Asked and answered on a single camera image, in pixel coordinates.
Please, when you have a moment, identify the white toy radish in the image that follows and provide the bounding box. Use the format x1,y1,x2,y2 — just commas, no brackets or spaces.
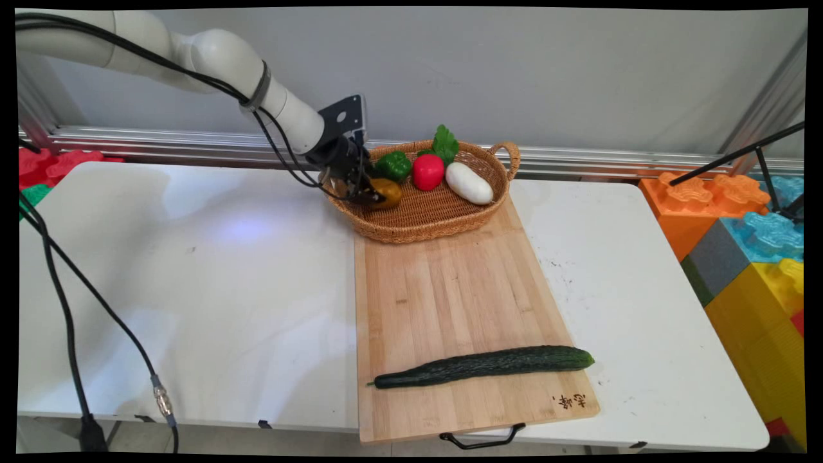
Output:
444,161,495,206

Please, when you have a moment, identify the wooden cutting board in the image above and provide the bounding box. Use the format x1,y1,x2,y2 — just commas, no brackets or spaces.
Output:
353,195,601,446

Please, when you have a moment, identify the woven wicker basket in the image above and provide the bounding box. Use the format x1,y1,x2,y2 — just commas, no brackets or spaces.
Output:
321,140,521,246

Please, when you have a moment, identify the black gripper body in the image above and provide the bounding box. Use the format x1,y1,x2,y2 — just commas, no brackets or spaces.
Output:
307,137,372,188

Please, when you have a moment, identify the long dark green cucumber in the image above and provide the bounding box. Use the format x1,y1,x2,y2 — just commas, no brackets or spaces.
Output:
367,345,596,390

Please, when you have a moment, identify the large blue foam block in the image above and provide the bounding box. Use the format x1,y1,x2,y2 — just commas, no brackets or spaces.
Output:
719,212,805,265

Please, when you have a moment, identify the grey foam block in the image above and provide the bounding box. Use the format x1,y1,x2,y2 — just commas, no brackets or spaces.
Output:
680,219,751,307

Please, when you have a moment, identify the aluminium frame rail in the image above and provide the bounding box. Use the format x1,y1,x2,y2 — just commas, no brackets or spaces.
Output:
18,125,806,182

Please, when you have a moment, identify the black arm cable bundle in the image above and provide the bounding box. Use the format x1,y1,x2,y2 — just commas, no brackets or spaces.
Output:
16,12,370,201

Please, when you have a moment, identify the green foam block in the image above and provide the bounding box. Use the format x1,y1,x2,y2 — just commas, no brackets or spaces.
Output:
19,184,53,221

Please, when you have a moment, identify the red toy tomato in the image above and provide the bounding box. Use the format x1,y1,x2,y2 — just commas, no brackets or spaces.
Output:
411,154,446,192

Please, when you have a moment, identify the green toy bell pepper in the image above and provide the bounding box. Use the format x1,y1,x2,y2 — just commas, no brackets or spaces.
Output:
374,150,413,183

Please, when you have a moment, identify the brown toy potato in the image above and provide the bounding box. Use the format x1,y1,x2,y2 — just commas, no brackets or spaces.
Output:
368,177,404,212

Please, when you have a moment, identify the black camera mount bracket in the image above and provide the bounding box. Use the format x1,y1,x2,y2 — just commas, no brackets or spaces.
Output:
318,95,368,154

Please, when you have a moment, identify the green toy leaf vegetable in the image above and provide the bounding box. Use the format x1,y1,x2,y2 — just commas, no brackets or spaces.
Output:
416,124,460,167

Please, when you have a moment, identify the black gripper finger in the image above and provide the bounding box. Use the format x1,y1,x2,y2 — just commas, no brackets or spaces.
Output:
346,182,383,207
357,162,386,196

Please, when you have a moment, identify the small blue foam block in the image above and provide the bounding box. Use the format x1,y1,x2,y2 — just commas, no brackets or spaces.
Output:
761,174,805,211

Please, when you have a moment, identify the grey strap on arm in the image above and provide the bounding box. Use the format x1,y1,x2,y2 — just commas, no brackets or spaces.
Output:
240,60,272,113

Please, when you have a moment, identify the black metal board handle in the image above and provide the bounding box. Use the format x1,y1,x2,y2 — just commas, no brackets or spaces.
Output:
439,422,527,450

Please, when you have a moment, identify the orange foam block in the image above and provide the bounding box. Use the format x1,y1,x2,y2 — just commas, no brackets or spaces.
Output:
638,171,771,262

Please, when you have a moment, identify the black cable with metal connector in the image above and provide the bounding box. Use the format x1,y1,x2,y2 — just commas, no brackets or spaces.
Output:
18,193,180,455

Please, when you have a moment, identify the black tripod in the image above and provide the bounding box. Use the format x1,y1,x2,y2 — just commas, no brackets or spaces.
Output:
668,121,806,224

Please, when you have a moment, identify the black cable with black plug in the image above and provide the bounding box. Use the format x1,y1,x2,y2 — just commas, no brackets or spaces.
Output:
18,193,110,453

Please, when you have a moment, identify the aluminium frame post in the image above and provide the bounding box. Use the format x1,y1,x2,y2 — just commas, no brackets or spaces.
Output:
715,29,808,176

